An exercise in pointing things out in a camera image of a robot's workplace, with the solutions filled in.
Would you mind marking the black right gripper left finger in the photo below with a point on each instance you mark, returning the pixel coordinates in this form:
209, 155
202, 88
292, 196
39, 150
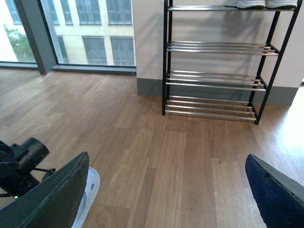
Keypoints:
54, 202

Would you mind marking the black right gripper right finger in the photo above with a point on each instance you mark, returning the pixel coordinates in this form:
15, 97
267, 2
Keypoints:
280, 199

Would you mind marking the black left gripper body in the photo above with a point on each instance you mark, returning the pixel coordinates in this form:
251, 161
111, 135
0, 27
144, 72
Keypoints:
16, 164

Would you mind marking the light blue slide sandal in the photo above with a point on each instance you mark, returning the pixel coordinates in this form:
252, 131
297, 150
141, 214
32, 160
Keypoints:
91, 190

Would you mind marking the grey knit sneaker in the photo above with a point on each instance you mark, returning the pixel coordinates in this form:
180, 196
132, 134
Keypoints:
245, 4
281, 4

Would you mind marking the black metal shoe rack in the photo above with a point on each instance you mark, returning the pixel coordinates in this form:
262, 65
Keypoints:
258, 85

